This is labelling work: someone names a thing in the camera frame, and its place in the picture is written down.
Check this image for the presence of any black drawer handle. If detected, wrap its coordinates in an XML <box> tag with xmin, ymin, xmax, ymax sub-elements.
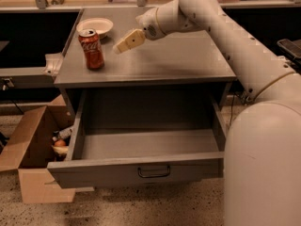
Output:
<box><xmin>137</xmin><ymin>166</ymin><xmax>171</xmax><ymax>179</ymax></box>

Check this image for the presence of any open grey top drawer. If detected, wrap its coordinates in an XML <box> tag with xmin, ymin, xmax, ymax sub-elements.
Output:
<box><xmin>48</xmin><ymin>88</ymin><xmax>225</xmax><ymax>188</ymax></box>

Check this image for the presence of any red coke can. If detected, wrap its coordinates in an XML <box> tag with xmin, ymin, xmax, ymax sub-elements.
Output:
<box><xmin>78</xmin><ymin>28</ymin><xmax>104</xmax><ymax>70</ymax></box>

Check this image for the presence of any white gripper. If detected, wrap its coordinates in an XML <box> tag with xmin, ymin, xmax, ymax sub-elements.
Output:
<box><xmin>113</xmin><ymin>8</ymin><xmax>166</xmax><ymax>54</ymax></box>

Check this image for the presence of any grey metal bracket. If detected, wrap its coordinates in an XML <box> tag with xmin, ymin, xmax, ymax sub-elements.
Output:
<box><xmin>43</xmin><ymin>53</ymin><xmax>64</xmax><ymax>76</ymax></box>

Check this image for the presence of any brown cardboard box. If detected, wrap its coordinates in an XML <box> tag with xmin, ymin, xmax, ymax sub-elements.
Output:
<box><xmin>0</xmin><ymin>96</ymin><xmax>75</xmax><ymax>203</ymax></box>

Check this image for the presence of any white paper bowl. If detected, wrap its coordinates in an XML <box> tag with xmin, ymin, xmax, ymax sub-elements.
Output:
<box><xmin>76</xmin><ymin>18</ymin><xmax>114</xmax><ymax>39</ymax></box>

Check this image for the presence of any orange round fruit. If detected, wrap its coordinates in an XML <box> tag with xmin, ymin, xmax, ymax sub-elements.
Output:
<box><xmin>54</xmin><ymin>139</ymin><xmax>66</xmax><ymax>147</ymax></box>

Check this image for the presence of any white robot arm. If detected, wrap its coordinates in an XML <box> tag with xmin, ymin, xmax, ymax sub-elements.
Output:
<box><xmin>113</xmin><ymin>0</ymin><xmax>301</xmax><ymax>226</ymax></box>

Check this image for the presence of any white plastic bottle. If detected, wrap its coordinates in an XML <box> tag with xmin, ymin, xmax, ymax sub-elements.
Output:
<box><xmin>53</xmin><ymin>126</ymin><xmax>73</xmax><ymax>142</ymax></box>

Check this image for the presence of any grey metal cabinet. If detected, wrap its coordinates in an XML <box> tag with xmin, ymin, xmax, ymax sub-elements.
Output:
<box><xmin>55</xmin><ymin>6</ymin><xmax>236</xmax><ymax>94</ymax></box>

